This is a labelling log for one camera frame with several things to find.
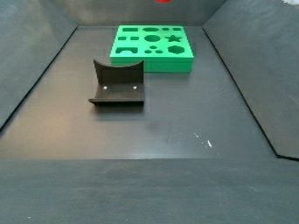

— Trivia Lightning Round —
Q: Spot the red round object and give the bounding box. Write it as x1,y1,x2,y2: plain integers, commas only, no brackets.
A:
155,0,172,3

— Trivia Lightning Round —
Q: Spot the black curved holder stand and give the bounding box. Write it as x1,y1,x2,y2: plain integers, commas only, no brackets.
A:
88,60,146,105

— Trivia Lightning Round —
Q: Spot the green shape sorter box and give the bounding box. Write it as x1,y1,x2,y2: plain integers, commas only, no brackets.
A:
109,25,194,73

